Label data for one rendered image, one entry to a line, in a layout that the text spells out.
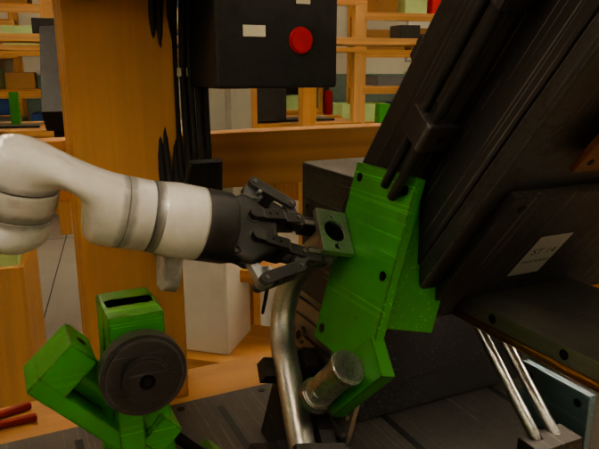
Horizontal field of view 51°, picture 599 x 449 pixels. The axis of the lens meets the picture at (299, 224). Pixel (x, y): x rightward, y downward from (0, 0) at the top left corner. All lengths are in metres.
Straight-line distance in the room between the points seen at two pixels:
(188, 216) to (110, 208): 0.07
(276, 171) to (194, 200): 0.46
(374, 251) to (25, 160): 0.34
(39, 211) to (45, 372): 0.14
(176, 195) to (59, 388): 0.20
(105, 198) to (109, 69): 0.33
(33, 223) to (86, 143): 0.31
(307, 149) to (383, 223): 0.45
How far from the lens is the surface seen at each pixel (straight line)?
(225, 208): 0.62
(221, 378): 1.07
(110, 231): 0.59
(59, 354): 0.58
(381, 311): 0.64
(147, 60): 0.89
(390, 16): 8.14
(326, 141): 1.09
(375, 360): 0.64
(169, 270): 0.66
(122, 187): 0.60
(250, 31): 0.82
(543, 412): 0.74
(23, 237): 0.59
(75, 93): 0.87
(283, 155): 1.06
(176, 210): 0.60
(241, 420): 0.92
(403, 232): 0.63
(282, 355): 0.75
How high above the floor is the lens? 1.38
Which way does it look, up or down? 14 degrees down
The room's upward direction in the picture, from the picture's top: straight up
